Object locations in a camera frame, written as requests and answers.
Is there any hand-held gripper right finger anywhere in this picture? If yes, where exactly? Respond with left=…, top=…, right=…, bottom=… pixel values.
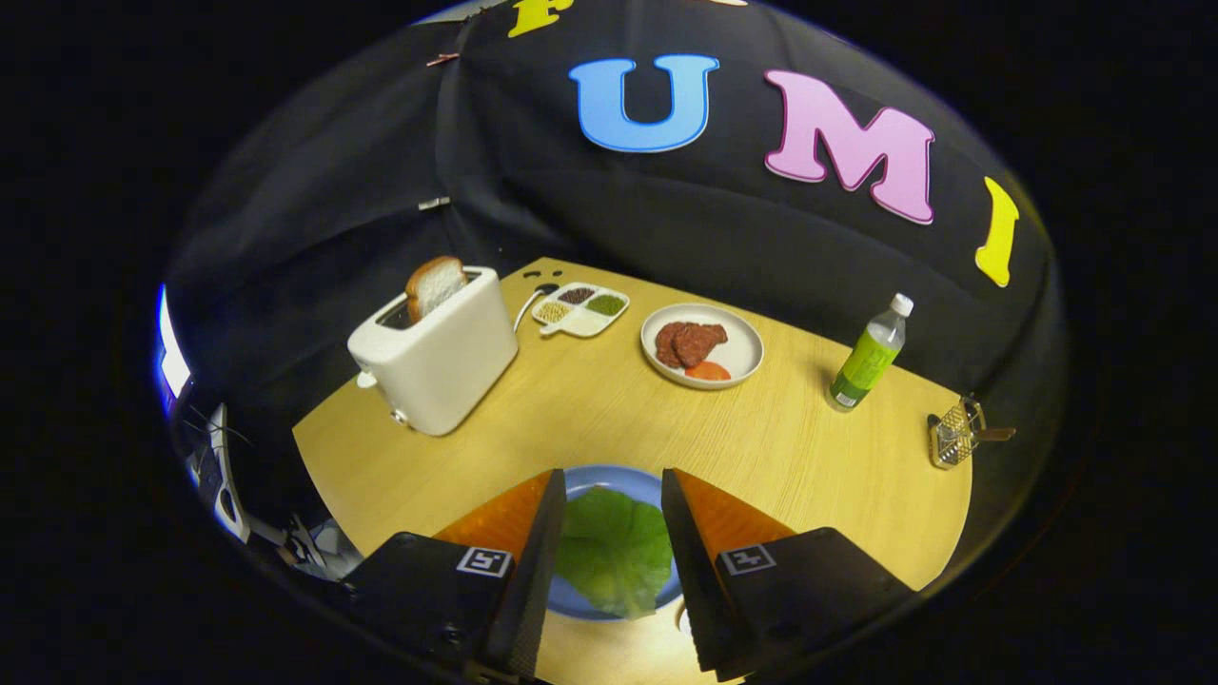
left=661, top=467, right=919, bottom=682

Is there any green label drink bottle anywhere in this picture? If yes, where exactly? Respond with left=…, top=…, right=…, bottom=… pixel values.
left=826, top=293, right=914, bottom=413

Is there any brown meat patty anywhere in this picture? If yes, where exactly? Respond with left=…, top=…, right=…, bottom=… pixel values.
left=655, top=322, right=729, bottom=370

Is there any black backdrop cloth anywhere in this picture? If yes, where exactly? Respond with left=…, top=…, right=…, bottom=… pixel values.
left=162, top=0, right=1071, bottom=496

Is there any metal wire basket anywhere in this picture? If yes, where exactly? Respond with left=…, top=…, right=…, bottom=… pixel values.
left=928, top=398, right=1016, bottom=471

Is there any white toaster cable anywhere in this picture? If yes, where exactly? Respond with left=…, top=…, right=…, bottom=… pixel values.
left=514, top=283, right=560, bottom=334

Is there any white round plate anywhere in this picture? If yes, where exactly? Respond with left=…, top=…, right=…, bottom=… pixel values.
left=640, top=303, right=765, bottom=391

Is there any white divided seasoning dish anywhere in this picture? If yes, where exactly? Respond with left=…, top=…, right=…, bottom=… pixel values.
left=531, top=282, right=631, bottom=340

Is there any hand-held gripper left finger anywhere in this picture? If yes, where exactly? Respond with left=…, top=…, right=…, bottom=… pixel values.
left=343, top=468, right=569, bottom=684

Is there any white bread slice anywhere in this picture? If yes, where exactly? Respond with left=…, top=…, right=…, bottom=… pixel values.
left=405, top=256, right=469, bottom=323

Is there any green lettuce leaf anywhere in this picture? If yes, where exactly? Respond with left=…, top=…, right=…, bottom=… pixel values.
left=555, top=486, right=675, bottom=620

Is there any blue round plate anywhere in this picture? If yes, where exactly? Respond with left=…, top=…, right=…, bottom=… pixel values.
left=547, top=464, right=684, bottom=621

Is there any white toaster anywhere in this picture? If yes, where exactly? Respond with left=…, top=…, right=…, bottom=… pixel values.
left=347, top=266, right=520, bottom=438

